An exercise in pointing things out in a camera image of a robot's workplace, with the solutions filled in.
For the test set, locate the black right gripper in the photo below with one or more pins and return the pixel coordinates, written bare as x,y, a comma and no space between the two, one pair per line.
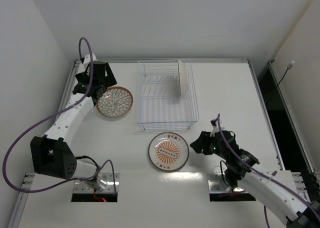
203,143

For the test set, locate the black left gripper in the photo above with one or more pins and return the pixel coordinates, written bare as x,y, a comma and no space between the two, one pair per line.
99,92

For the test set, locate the floral brown-rim plate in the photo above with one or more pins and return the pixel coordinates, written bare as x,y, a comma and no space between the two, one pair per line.
183,78
115,102

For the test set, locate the orange sunburst plate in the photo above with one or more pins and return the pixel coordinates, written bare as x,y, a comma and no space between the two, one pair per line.
168,152

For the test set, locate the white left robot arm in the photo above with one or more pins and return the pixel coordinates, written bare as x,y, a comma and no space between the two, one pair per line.
51,153

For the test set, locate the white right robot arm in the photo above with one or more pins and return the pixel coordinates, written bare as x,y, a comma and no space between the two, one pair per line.
245,171

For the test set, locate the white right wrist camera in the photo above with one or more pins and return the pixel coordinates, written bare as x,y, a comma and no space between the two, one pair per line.
216,126

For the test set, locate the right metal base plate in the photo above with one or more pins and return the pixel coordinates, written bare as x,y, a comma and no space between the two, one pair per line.
217,186

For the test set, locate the metal base plate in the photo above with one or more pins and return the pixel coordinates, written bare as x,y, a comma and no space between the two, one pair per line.
217,186
104,183

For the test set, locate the clear wire dish rack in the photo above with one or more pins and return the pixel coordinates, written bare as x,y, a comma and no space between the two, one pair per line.
160,106

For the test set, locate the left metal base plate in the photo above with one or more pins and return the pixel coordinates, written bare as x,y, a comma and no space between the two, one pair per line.
104,183

